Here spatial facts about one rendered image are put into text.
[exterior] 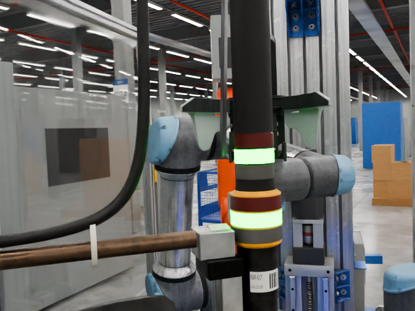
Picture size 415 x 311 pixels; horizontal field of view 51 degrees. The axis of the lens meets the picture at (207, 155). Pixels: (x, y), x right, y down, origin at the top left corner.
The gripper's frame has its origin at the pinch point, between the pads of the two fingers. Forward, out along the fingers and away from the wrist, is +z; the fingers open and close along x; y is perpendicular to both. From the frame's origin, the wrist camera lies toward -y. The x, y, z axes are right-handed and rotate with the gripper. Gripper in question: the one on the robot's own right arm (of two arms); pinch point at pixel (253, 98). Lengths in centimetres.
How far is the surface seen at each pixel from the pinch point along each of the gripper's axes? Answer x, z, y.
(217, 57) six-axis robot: 45, -387, -70
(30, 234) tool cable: 15.9, 15.8, 10.2
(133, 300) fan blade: 14.3, -2.0, 22.0
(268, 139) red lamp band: -1.4, 9.0, 4.1
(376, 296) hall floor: -99, -385, 166
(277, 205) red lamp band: -2.0, 9.1, 9.5
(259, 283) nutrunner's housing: -0.3, 9.7, 15.8
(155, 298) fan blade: 12.2, -3.5, 22.4
